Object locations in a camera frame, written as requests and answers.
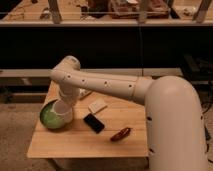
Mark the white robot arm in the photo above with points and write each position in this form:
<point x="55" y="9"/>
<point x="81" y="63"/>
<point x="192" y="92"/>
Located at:
<point x="174" y="119"/>

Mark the green ceramic bowl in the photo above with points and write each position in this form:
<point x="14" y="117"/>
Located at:
<point x="48" y="118"/>

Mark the white rectangular block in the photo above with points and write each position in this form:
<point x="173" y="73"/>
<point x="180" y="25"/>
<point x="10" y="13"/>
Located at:
<point x="97" y="106"/>

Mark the white tube bottle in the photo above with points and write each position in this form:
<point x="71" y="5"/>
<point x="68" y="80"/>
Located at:
<point x="84" y="93"/>

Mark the black rectangular block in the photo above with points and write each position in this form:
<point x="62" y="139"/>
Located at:
<point x="94" y="123"/>

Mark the small wooden table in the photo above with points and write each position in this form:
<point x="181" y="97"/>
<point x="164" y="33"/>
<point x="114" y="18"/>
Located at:
<point x="77" y="140"/>

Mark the dark red sausage toy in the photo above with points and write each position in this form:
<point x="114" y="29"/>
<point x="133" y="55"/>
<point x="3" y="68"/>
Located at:
<point x="120" y="135"/>

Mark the brown tray on shelf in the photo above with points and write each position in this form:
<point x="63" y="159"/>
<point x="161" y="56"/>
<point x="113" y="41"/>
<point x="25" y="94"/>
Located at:
<point x="131" y="9"/>

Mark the long wooden shelf bench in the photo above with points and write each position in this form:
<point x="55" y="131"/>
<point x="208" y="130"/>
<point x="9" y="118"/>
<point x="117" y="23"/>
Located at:
<point x="41" y="77"/>

